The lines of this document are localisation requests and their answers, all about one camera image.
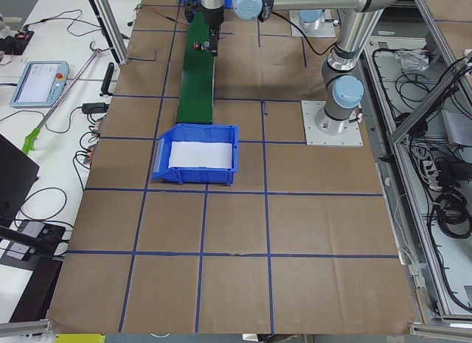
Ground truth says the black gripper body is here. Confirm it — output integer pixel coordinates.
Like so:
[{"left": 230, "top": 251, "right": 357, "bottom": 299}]
[{"left": 184, "top": 0, "right": 224, "bottom": 28}]

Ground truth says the green conveyor belt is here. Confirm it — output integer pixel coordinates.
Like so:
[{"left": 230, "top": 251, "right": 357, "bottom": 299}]
[{"left": 176, "top": 13, "right": 214, "bottom": 124}]

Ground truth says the blue left bin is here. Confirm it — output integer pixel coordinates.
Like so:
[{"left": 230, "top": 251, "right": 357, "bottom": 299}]
[{"left": 152, "top": 123, "right": 239, "bottom": 186}]

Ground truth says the white foam pad left bin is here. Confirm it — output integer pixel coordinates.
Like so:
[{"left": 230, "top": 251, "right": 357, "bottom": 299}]
[{"left": 169, "top": 142, "right": 232, "bottom": 169}]

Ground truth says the black power adapter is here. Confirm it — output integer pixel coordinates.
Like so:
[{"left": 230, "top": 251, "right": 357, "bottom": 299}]
[{"left": 81, "top": 103, "right": 109, "bottom": 114}]

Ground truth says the teach pendant tablet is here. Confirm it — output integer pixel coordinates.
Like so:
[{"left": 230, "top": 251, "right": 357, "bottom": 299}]
[{"left": 10, "top": 60, "right": 69, "bottom": 108}]

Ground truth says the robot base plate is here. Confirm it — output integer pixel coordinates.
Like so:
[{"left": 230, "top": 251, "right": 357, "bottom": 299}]
[
  {"left": 289, "top": 10, "right": 336, "bottom": 38},
  {"left": 301, "top": 100, "right": 363, "bottom": 148}
]

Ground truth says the aluminium frame post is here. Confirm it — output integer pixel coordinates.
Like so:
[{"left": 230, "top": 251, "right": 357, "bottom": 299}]
[{"left": 88, "top": 0, "right": 129, "bottom": 66}]

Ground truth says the green handled reacher tool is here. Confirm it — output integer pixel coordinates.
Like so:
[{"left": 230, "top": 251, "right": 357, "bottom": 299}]
[{"left": 21, "top": 41, "right": 108, "bottom": 155}]

